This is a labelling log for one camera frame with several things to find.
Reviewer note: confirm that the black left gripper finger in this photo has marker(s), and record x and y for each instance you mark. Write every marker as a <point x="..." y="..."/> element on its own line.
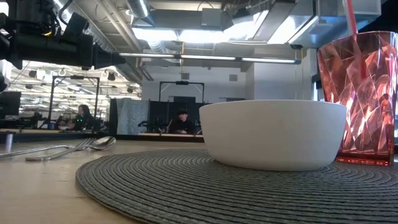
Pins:
<point x="107" y="59"/>

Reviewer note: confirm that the silver spoon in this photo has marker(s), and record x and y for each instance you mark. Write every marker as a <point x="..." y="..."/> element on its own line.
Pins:
<point x="104" y="142"/>

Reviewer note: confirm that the silver fork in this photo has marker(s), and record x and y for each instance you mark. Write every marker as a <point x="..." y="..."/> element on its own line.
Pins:
<point x="49" y="155"/>

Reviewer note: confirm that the white bowl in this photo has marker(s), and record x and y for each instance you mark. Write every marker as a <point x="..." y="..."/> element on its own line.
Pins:
<point x="273" y="133"/>

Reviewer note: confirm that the red straw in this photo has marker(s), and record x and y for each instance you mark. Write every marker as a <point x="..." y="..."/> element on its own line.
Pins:
<point x="350" y="15"/>

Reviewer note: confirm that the red translucent plastic cup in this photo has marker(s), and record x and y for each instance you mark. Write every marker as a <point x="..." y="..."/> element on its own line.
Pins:
<point x="367" y="109"/>

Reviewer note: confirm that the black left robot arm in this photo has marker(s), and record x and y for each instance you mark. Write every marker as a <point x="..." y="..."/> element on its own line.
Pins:
<point x="31" y="15"/>

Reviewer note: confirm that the grey partition panel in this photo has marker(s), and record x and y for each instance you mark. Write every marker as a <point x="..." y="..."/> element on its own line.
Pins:
<point x="133" y="115"/>

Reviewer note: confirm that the person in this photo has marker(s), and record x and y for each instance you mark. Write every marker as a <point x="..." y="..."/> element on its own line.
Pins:
<point x="83" y="119"/>
<point x="182" y="124"/>

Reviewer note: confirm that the black monitor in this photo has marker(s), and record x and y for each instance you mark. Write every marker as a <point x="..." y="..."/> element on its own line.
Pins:
<point x="11" y="102"/>

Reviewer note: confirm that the long ceiling light fixture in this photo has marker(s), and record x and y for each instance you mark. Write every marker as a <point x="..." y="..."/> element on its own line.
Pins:
<point x="208" y="57"/>

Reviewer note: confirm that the grey round woven placemat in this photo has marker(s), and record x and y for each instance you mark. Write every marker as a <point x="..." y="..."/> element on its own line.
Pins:
<point x="217" y="193"/>

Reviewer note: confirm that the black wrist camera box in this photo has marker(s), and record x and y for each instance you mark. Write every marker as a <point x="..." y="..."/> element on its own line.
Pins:
<point x="74" y="26"/>

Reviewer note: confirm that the black background rig frame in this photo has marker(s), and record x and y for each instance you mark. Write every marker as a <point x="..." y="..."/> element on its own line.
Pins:
<point x="76" y="77"/>
<point x="182" y="82"/>

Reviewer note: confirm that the silver ceiling duct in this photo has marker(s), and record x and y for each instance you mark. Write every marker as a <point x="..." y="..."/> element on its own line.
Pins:
<point x="138" y="7"/>

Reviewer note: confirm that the black metal table frame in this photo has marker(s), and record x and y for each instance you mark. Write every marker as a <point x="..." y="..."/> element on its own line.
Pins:
<point x="140" y="137"/>

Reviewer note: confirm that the silver metal post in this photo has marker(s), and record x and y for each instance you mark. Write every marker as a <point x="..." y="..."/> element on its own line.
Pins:
<point x="9" y="143"/>

